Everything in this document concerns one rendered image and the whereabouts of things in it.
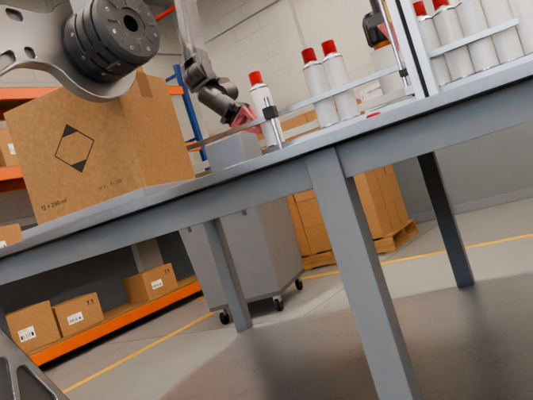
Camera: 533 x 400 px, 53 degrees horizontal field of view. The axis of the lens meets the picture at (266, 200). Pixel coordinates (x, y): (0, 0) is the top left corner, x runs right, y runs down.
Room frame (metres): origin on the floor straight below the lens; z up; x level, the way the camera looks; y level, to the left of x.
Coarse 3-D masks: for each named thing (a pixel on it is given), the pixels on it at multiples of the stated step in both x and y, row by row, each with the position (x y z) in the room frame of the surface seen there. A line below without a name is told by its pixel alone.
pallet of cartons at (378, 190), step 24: (288, 120) 4.92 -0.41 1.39; (312, 120) 4.81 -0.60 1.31; (384, 168) 5.12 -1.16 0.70; (312, 192) 4.92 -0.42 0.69; (360, 192) 4.69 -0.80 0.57; (384, 192) 4.94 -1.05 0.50; (312, 216) 4.96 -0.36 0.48; (384, 216) 4.79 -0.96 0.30; (312, 240) 5.00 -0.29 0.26; (384, 240) 4.66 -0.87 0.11; (312, 264) 5.05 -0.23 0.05
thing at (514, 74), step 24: (504, 72) 0.78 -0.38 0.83; (528, 72) 0.76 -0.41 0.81; (432, 96) 0.82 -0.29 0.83; (456, 96) 0.81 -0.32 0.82; (384, 120) 0.85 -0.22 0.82; (408, 120) 0.91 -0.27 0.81; (312, 144) 0.91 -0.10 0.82; (336, 144) 0.96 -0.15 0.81; (240, 168) 0.97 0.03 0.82; (264, 168) 1.00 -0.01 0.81; (168, 192) 1.03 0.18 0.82; (192, 192) 1.04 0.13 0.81; (96, 216) 1.11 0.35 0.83; (120, 216) 1.09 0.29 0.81; (24, 240) 1.21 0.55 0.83; (48, 240) 1.18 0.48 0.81
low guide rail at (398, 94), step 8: (384, 96) 1.34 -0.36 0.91; (392, 96) 1.33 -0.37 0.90; (400, 96) 1.32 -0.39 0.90; (360, 104) 1.36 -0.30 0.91; (368, 104) 1.36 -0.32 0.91; (376, 104) 1.35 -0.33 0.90; (360, 112) 1.37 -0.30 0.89; (296, 128) 1.44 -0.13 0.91; (304, 128) 1.43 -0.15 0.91; (312, 128) 1.42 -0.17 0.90; (288, 136) 1.45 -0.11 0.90; (264, 144) 1.48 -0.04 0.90; (200, 168) 1.58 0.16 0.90
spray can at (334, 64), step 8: (328, 40) 1.33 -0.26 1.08; (328, 48) 1.33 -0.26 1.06; (328, 56) 1.33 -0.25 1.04; (336, 56) 1.32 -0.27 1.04; (328, 64) 1.33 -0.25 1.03; (336, 64) 1.32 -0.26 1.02; (344, 64) 1.33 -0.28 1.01; (328, 72) 1.33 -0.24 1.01; (336, 72) 1.32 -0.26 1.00; (344, 72) 1.32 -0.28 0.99; (328, 80) 1.34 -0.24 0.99; (336, 80) 1.32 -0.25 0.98; (344, 80) 1.32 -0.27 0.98; (352, 88) 1.34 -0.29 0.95; (336, 96) 1.33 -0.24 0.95; (344, 96) 1.32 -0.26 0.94; (352, 96) 1.33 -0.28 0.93; (336, 104) 1.34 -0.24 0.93; (344, 104) 1.32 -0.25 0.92; (352, 104) 1.32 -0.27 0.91; (344, 112) 1.32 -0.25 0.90; (352, 112) 1.32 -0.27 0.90; (344, 120) 1.33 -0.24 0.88
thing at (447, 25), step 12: (432, 0) 1.22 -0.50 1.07; (444, 0) 1.21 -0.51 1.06; (444, 12) 1.20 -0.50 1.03; (456, 12) 1.21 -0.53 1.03; (444, 24) 1.20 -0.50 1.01; (456, 24) 1.20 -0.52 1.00; (444, 36) 1.21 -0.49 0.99; (456, 36) 1.20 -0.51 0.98; (456, 48) 1.20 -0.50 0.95; (456, 60) 1.20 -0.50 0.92; (468, 60) 1.20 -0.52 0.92; (456, 72) 1.21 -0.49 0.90; (468, 72) 1.20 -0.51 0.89
